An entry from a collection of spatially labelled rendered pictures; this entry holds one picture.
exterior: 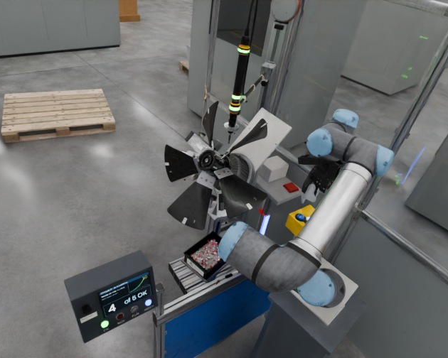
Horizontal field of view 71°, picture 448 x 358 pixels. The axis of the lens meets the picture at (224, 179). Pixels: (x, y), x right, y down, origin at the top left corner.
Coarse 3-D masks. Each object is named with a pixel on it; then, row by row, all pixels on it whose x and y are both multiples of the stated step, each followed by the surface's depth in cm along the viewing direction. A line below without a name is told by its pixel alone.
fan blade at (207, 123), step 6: (216, 102) 173; (210, 108) 178; (216, 108) 171; (210, 114) 176; (204, 120) 187; (210, 120) 174; (204, 126) 187; (210, 126) 173; (210, 132) 172; (210, 138) 171; (210, 144) 174
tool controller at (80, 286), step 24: (120, 264) 106; (144, 264) 106; (72, 288) 97; (96, 288) 97; (120, 288) 101; (144, 288) 107; (96, 312) 99; (120, 312) 104; (144, 312) 111; (96, 336) 102
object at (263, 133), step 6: (264, 120) 161; (258, 126) 160; (264, 126) 155; (252, 132) 159; (258, 132) 154; (264, 132) 151; (246, 138) 158; (252, 138) 153; (258, 138) 150; (264, 138) 148; (240, 144) 157
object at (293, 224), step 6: (300, 210) 165; (306, 210) 166; (312, 210) 166; (294, 216) 161; (306, 216) 162; (288, 222) 164; (294, 222) 160; (300, 222) 158; (288, 228) 165; (294, 228) 161; (300, 228) 158; (294, 234) 163
